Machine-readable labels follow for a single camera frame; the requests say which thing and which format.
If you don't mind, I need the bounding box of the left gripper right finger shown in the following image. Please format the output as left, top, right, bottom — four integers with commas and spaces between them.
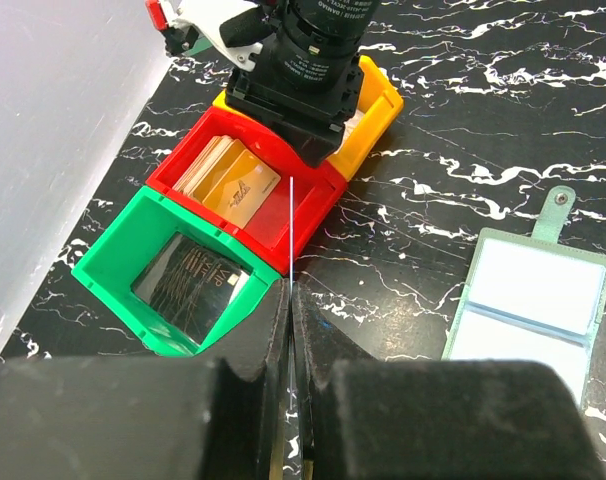
291, 285, 605, 479

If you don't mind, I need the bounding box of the black card in green bin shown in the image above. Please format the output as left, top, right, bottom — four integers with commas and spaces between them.
132, 233, 250, 345

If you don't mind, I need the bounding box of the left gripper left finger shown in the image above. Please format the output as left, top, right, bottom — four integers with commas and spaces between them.
0, 280, 289, 479

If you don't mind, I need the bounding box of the green card holder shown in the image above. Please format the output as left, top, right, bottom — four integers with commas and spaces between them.
442, 185, 606, 404

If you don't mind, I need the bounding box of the orange card in red bin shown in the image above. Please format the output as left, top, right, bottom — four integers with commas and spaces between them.
173, 135, 281, 228

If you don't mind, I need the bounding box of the red plastic bin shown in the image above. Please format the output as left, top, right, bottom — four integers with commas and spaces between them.
146, 107, 347, 274

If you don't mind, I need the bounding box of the yellow plastic bin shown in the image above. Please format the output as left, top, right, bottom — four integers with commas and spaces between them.
211, 55, 404, 182

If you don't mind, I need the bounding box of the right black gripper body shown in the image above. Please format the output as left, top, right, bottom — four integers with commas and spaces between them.
225, 0, 379, 168

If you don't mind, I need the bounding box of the green plastic bin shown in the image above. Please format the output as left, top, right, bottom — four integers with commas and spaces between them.
72, 187, 280, 357

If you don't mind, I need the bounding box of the white card in yellow bin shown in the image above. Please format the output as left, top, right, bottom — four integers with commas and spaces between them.
344, 110, 364, 138

